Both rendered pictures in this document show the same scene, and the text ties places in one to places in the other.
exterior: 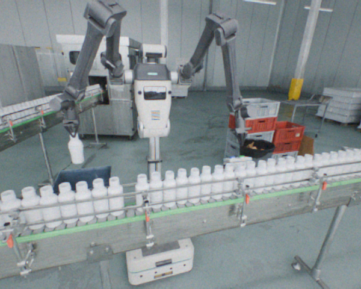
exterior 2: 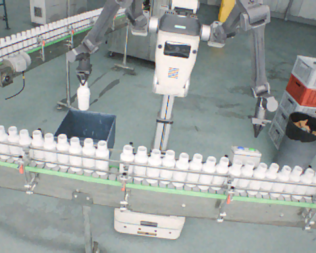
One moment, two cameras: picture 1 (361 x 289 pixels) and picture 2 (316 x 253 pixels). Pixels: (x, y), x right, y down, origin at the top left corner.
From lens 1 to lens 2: 38 cm
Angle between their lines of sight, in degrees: 18
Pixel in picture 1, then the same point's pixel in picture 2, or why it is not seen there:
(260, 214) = (246, 215)
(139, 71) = (166, 23)
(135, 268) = (120, 218)
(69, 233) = (60, 176)
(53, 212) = (51, 155)
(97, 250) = (80, 196)
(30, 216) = (36, 153)
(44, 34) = not seen: outside the picture
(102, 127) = (134, 48)
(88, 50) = (105, 16)
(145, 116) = (161, 72)
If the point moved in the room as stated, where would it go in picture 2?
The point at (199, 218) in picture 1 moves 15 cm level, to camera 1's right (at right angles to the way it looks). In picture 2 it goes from (178, 201) to (209, 213)
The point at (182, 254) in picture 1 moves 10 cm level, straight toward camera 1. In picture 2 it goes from (170, 223) to (164, 232)
